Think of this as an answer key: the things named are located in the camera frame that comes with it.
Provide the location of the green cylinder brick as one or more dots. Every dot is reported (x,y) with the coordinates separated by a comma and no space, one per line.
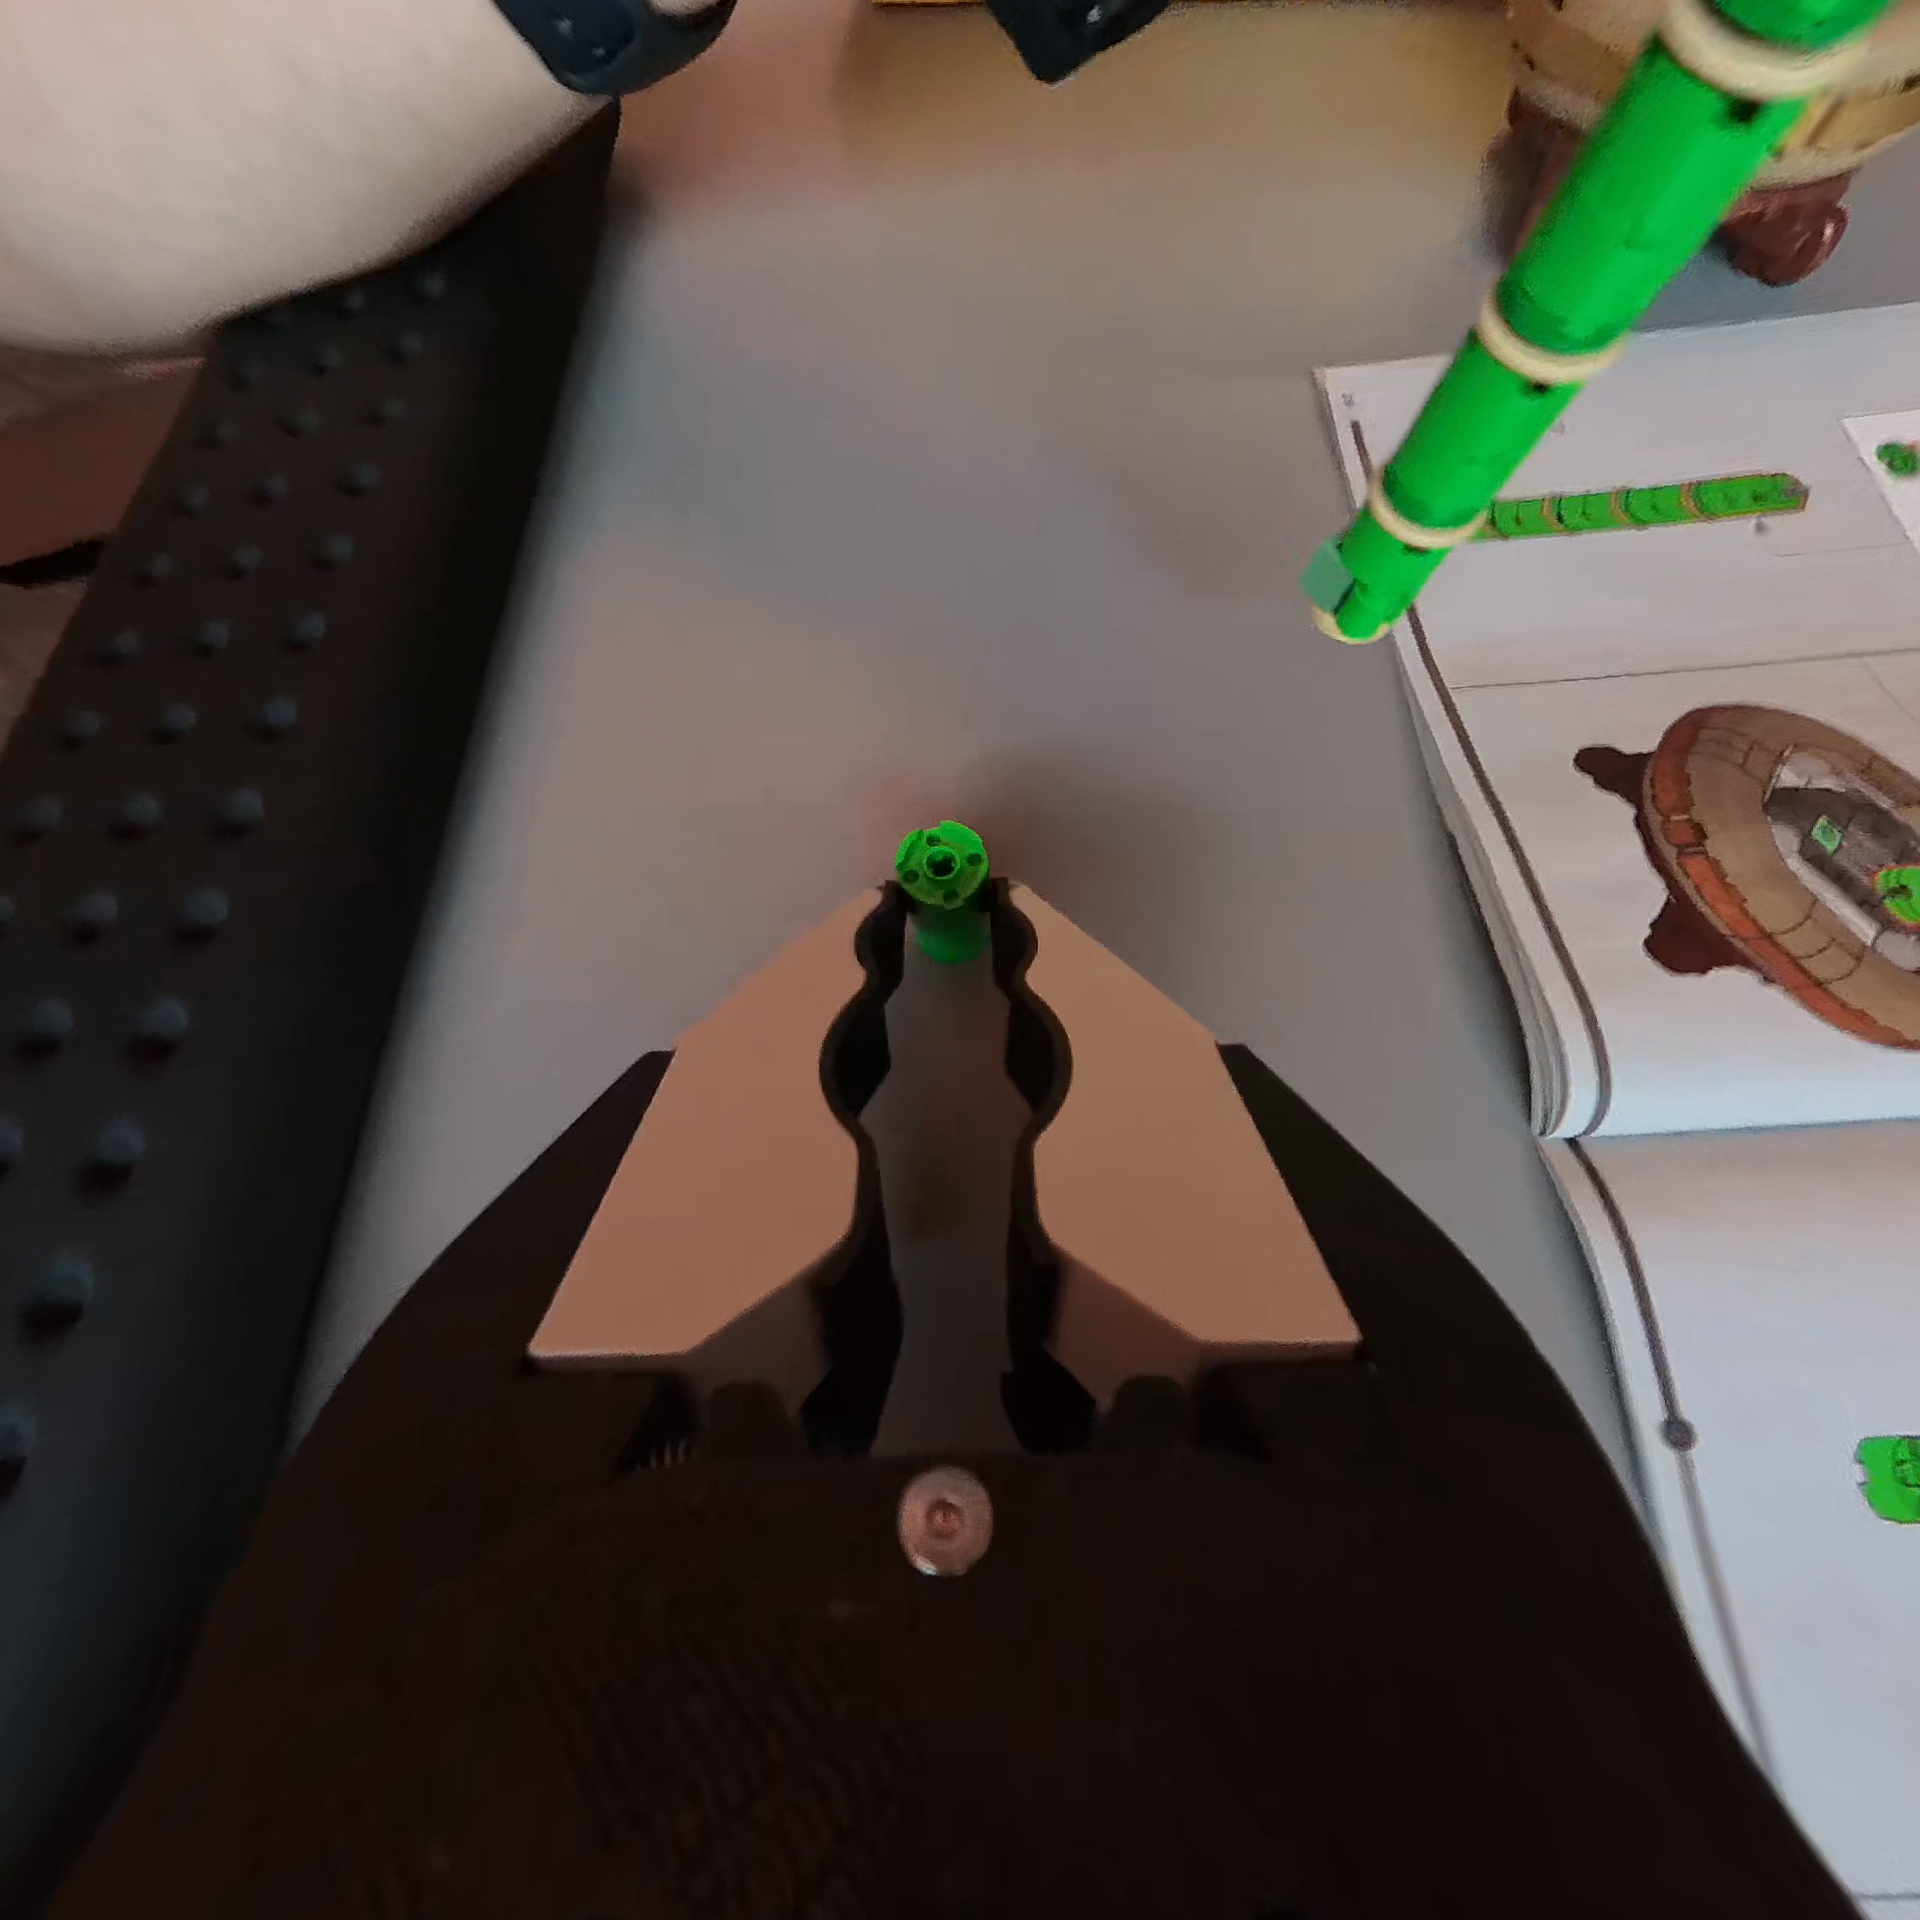
(942,869)

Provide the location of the black wristband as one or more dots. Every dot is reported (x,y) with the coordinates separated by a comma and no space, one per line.
(598,37)

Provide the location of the person's left forearm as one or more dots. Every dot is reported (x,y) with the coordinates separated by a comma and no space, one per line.
(224,150)

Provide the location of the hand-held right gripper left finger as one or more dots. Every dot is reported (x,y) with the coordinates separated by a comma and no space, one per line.
(721,1184)

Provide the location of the black dotted edge pad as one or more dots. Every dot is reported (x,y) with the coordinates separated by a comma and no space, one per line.
(224,902)

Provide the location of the round tan pot base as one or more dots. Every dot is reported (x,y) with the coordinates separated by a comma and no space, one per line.
(1785,224)

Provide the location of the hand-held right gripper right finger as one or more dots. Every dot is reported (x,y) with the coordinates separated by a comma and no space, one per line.
(1185,1184)

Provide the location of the instruction booklet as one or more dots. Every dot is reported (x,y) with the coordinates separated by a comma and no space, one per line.
(1723,1277)

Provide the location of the green bamboo stalk model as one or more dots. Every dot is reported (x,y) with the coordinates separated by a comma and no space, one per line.
(1588,270)

